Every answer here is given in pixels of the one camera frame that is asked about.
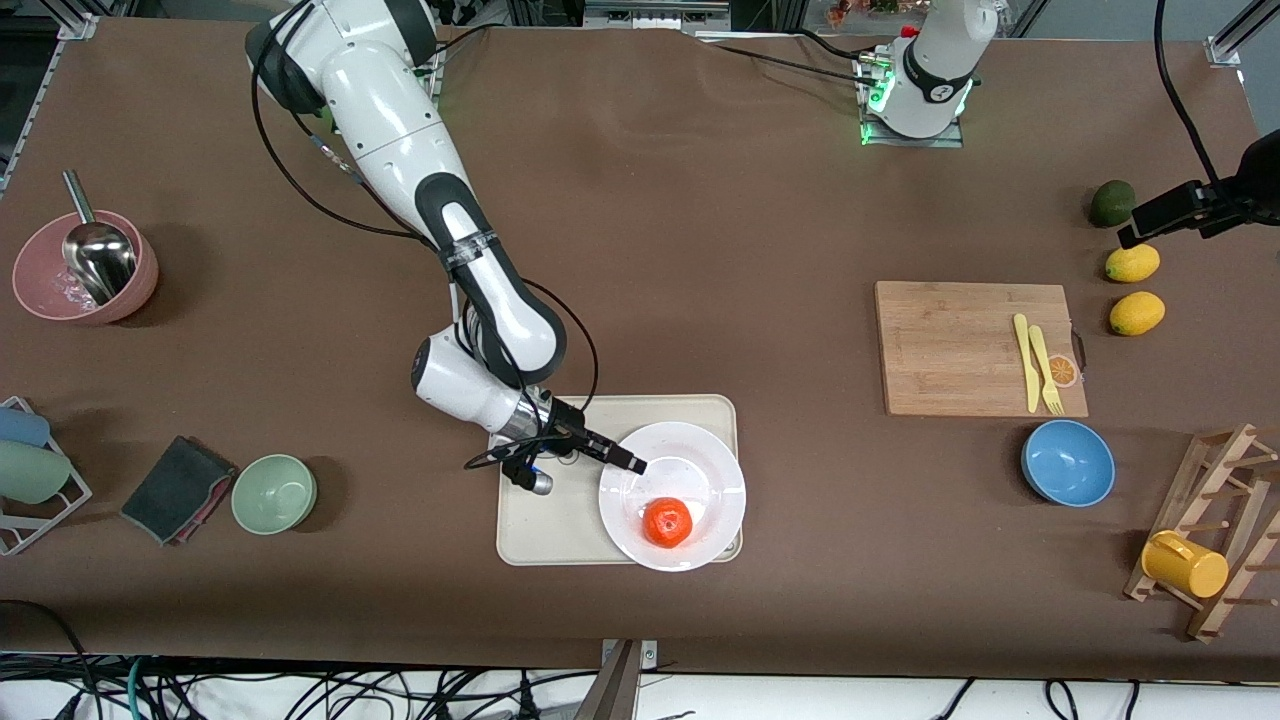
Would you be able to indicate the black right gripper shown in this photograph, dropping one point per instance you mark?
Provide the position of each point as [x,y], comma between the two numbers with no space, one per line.
[568,423]

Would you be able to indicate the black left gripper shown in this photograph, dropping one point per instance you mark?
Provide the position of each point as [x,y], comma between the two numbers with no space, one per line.
[1222,201]

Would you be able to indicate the orange fruit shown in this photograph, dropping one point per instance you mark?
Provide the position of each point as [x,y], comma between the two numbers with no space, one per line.
[668,522]

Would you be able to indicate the white round plate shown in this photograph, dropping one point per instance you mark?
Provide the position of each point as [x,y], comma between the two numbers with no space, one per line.
[700,480]

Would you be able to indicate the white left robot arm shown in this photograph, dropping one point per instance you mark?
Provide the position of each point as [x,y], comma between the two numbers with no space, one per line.
[930,80]

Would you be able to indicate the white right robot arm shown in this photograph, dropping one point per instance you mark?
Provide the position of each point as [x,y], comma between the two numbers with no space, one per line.
[390,110]

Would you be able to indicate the yellow lemon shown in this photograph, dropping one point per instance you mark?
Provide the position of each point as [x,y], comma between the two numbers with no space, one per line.
[1133,262]
[1137,313]

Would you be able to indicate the dark green avocado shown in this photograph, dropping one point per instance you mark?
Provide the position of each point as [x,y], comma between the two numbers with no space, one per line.
[1112,204]

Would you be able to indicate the cream bear print tray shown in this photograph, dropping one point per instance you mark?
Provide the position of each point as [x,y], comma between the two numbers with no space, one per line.
[560,520]

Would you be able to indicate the yellow plastic fork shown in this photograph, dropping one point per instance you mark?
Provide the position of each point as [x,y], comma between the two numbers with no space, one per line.
[1041,350]

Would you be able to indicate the yellow plastic knife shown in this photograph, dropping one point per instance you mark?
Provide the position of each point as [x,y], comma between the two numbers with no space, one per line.
[1027,370]

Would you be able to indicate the wooden cup rack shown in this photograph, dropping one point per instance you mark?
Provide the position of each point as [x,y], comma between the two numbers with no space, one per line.
[1215,470]

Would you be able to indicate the wooden cutting board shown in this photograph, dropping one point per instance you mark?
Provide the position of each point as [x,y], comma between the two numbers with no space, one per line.
[950,350]

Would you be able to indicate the blue bowl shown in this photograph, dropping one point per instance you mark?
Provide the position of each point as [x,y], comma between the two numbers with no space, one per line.
[1068,465]

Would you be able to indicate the light green bowl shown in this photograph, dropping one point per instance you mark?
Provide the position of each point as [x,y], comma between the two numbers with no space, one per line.
[273,495]

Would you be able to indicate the yellow mug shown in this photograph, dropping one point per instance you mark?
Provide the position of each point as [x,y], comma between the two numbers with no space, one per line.
[1190,570]

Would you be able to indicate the pink folded cloth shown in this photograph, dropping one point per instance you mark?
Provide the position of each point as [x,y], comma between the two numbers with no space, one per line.
[213,507]

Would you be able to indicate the dark grey folded cloth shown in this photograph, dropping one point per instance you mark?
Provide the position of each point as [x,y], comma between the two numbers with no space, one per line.
[175,487]

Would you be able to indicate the metal scoop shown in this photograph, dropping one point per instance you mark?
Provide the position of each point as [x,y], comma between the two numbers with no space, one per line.
[100,265]

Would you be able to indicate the clear ice cubes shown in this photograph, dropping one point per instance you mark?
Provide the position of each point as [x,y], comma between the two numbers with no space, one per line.
[62,292]

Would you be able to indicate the green cup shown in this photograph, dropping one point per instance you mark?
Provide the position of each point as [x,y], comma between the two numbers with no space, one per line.
[30,472]

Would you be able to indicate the blue cup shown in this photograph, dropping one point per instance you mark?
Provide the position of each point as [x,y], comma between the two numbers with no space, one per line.
[20,427]

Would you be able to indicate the pink bowl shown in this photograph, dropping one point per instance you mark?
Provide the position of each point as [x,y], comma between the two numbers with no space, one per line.
[40,250]

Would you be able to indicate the aluminium frame post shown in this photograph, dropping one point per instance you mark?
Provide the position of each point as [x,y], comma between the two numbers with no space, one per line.
[80,22]
[1225,45]

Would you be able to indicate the metal table bracket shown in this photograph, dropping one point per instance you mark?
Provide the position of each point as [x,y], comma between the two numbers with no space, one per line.
[620,690]

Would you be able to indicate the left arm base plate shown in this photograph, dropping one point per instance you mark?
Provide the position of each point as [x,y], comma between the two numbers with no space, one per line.
[900,142]

